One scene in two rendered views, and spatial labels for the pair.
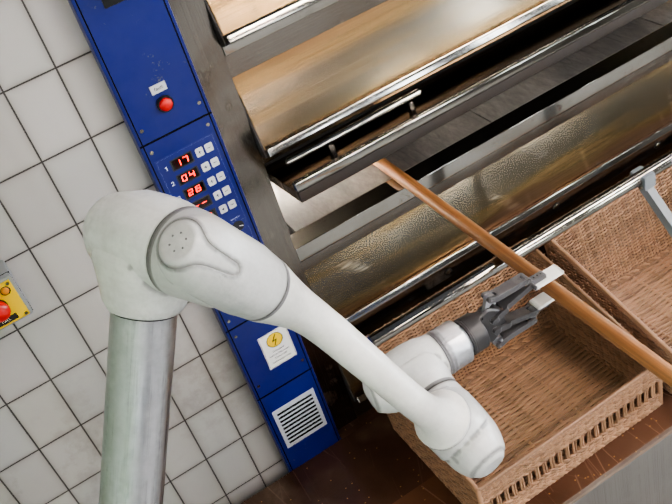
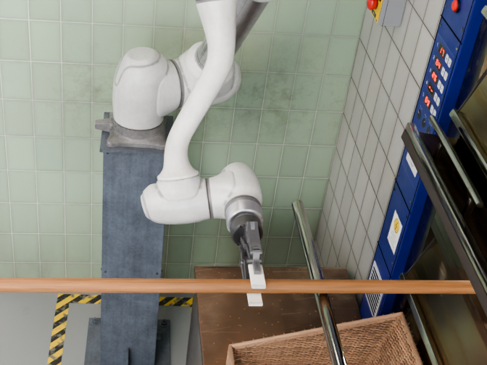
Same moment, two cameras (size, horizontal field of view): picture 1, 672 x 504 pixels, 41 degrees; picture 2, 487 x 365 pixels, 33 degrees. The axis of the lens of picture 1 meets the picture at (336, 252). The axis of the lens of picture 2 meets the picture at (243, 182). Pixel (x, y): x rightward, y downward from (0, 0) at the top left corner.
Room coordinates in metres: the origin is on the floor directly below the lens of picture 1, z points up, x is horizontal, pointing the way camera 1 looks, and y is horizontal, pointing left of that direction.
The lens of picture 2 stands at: (1.36, -1.65, 2.39)
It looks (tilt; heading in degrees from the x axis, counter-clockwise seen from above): 36 degrees down; 97
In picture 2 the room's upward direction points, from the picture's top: 8 degrees clockwise
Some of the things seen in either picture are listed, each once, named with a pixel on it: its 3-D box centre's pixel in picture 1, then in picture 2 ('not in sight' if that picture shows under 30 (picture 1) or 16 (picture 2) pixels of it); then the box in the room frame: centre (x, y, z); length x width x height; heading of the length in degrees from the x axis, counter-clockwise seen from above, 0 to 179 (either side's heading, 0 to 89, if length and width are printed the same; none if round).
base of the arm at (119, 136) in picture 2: not in sight; (131, 124); (0.73, 0.38, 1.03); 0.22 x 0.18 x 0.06; 16
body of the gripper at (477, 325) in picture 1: (482, 326); (247, 237); (1.21, -0.22, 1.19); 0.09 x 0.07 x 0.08; 108
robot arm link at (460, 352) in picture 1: (450, 346); (244, 217); (1.18, -0.15, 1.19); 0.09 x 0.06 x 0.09; 18
